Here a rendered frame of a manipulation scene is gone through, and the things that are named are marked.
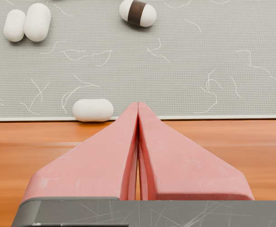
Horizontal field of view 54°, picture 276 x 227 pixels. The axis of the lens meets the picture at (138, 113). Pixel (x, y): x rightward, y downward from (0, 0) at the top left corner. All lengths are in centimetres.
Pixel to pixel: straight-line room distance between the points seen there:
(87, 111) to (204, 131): 10
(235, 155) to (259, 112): 6
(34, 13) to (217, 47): 17
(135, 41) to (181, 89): 7
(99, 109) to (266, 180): 14
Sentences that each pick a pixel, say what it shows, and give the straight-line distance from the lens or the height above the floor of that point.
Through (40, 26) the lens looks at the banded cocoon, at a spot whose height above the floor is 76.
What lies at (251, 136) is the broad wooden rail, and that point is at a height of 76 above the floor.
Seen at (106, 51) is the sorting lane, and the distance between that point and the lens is 27.
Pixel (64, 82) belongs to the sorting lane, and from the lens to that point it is 27.
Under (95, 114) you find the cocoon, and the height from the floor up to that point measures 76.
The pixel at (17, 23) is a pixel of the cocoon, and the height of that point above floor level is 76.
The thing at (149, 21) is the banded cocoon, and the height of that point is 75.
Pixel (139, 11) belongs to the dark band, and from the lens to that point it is 27.
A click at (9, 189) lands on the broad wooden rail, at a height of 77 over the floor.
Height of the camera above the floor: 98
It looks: 76 degrees down
